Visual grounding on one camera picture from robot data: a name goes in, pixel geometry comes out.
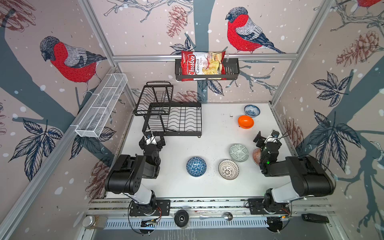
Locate red orange patterned bowl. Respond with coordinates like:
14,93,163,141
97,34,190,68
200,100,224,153
252,148,262,166

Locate black wire dish rack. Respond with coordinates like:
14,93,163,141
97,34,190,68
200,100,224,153
134,82,202,138

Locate brown white patterned bowl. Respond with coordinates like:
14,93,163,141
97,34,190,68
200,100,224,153
218,160,240,180

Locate blue triangle patterned bowl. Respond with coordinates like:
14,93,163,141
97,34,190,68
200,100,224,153
186,157,207,177

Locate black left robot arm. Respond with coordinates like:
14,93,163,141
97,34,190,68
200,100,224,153
105,137,170,217

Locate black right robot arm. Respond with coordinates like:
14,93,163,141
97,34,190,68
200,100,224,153
254,130,336,214

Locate green patterned bowl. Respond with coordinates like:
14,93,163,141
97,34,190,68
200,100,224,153
229,144,249,163

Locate orange plastic bowl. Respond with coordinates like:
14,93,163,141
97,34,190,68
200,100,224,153
238,115,255,129

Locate blue floral white bowl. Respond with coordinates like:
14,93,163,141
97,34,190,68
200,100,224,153
244,105,261,118

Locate black round tape roll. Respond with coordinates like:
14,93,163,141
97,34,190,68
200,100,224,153
174,210,190,229

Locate metal spoon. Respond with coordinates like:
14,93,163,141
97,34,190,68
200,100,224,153
199,212,234,221

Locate black remote device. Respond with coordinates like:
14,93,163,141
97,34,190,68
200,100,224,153
302,214,330,224

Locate glass jar metal lid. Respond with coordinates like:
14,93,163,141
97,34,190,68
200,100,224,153
82,215,108,230

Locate red cassava chips bag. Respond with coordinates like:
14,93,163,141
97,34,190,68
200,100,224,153
181,51,226,77

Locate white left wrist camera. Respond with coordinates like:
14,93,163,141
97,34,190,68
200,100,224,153
144,131,155,144

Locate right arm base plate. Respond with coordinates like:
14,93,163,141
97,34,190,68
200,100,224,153
245,198,291,215

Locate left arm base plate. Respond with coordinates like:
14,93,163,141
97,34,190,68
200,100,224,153
129,200,171,217

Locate white wire mesh basket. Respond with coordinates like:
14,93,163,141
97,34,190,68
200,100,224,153
75,73,128,138

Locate dark wall shelf basket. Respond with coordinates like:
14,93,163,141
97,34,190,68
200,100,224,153
175,58,240,82

